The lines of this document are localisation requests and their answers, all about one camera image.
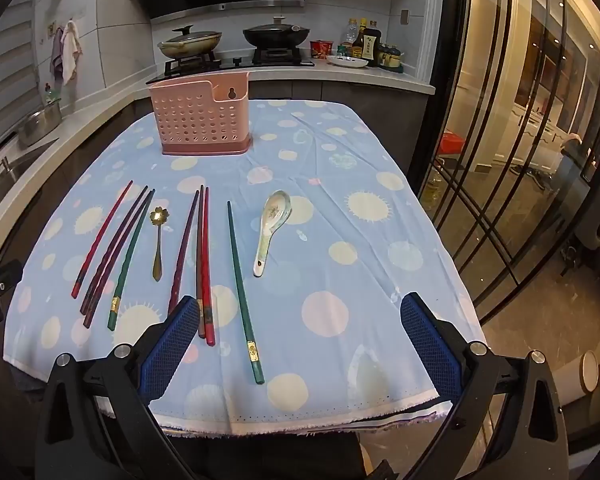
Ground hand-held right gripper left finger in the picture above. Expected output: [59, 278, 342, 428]
[34, 296, 202, 480]

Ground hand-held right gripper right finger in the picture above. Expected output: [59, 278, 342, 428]
[400, 292, 568, 480]

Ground red chopstick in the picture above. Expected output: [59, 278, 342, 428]
[202, 187, 216, 347]
[71, 180, 134, 297]

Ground green chopstick gold band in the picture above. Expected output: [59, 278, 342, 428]
[226, 201, 266, 386]
[107, 189, 157, 332]

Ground dark maroon chopstick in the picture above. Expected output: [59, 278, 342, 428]
[168, 190, 201, 316]
[80, 185, 149, 316]

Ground row of coloured chopsticks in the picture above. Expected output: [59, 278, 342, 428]
[84, 189, 155, 331]

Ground gold flower spoon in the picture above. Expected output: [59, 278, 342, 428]
[149, 207, 166, 282]

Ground white ceramic soup spoon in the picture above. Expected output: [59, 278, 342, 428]
[252, 190, 292, 277]

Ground pink perforated utensil holder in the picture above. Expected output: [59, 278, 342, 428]
[148, 71, 257, 157]

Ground white round disc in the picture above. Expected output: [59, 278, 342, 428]
[580, 350, 600, 393]

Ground steel pot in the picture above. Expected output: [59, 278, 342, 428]
[16, 100, 63, 148]

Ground blue dotted tablecloth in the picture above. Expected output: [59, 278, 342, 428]
[2, 99, 486, 436]

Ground window blind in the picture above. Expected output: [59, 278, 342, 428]
[0, 0, 46, 151]

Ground purple hanging cloth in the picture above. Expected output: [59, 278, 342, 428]
[50, 27, 66, 81]

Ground glass sliding door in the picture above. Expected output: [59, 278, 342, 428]
[420, 0, 600, 321]

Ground white hanging towel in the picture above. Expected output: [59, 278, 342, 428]
[60, 21, 83, 86]

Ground black gas stove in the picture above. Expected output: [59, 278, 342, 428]
[146, 52, 316, 85]

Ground dark small jars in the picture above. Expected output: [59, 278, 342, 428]
[380, 42, 404, 73]

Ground beige wok with lid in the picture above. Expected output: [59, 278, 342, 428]
[157, 27, 223, 59]

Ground dark soy sauce bottle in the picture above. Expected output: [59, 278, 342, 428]
[364, 21, 383, 67]

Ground yellow capped sauce bottle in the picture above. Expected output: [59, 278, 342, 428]
[354, 18, 370, 58]

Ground clear plastic bottle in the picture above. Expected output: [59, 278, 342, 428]
[341, 19, 359, 56]

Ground black wok with lid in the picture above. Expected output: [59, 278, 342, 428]
[242, 16, 312, 51]

